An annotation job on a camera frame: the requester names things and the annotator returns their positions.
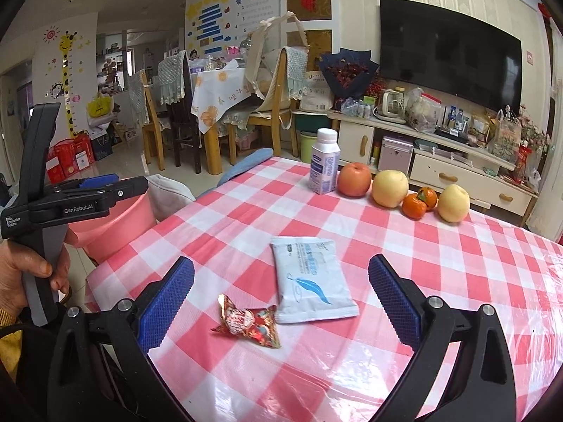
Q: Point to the cream television cabinet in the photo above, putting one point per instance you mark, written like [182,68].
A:
[457,176]

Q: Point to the yellow shopping bag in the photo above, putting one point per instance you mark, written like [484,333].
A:
[100,106]

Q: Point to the black television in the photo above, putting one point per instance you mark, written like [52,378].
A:
[448,52]

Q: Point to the orange print tablecloth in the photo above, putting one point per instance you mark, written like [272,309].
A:
[220,96]

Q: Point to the silver case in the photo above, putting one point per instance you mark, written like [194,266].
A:
[396,156]

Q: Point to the white milk bottle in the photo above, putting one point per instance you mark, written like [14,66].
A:
[323,162]

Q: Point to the clear bag of food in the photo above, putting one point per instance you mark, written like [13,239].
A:
[422,112]

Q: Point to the red gift bag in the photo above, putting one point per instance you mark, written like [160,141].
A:
[70,160]

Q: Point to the red candy wrapper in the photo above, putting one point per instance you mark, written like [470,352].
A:
[246,321]

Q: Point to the white printed sack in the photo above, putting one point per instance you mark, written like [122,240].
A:
[316,92]

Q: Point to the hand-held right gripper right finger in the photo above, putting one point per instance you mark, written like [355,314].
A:
[396,303]

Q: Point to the white printed plastic bag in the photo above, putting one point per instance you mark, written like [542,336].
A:
[503,136]

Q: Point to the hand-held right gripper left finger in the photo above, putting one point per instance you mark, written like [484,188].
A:
[167,303]

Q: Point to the pink plastic bin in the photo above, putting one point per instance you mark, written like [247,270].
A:
[114,228]

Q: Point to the red apple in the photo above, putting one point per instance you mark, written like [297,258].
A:
[354,180]

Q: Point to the blue fleece cushion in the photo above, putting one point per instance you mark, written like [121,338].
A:
[246,165]

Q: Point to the green waste bin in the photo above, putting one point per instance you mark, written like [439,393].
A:
[309,147]

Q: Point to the dark wooden chair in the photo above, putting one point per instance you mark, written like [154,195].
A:
[184,114]

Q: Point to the white wipes packet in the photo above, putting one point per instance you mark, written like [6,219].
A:
[308,281]

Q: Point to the white cushion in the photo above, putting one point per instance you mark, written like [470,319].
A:
[171,195]

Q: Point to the chair with lace cover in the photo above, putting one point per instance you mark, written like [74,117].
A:
[143,110]

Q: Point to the white lace covered air conditioner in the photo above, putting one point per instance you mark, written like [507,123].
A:
[552,184]

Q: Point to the small yellow pear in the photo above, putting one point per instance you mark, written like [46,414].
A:
[453,204]

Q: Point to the giraffe wall sticker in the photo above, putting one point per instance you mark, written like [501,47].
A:
[66,79]

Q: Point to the white electric kettle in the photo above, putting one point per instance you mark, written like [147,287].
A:
[389,105]

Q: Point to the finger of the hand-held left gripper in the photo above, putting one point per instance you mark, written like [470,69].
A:
[127,189]
[99,181]

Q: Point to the pack of water bottles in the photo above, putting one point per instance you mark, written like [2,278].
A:
[356,107]

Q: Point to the red white checked tablecloth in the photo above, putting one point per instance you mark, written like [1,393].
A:
[264,211]

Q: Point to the large yellow pear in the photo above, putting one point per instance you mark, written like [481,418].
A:
[390,189]

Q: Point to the dark wrapped flower bouquet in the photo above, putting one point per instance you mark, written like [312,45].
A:
[347,72]

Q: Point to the wall poster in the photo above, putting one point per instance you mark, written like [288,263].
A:
[220,17]

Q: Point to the person's left hand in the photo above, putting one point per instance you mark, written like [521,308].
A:
[13,272]

